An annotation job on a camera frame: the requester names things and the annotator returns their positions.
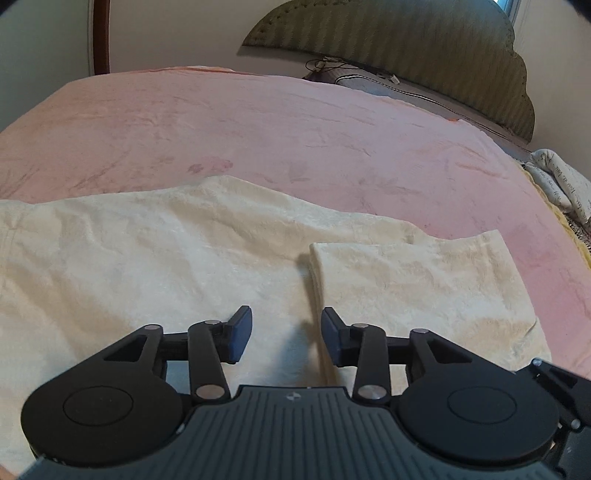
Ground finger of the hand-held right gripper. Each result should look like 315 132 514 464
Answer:
519 357 591 432

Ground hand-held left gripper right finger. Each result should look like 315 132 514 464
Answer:
321 307 448 402

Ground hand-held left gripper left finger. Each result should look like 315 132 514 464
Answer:
104 305 254 402

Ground cream white pants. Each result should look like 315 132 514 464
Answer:
0 175 553 467

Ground pink blanket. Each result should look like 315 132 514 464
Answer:
0 65 591 374

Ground white printed cloth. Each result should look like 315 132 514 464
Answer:
524 148 591 228

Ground grey striped pillow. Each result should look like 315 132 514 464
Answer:
333 74 463 123

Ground olive padded headboard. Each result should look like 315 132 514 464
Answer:
241 0 536 141

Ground charging cable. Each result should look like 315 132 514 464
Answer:
304 55 402 85

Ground brown wooden door frame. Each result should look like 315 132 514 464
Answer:
91 0 112 75

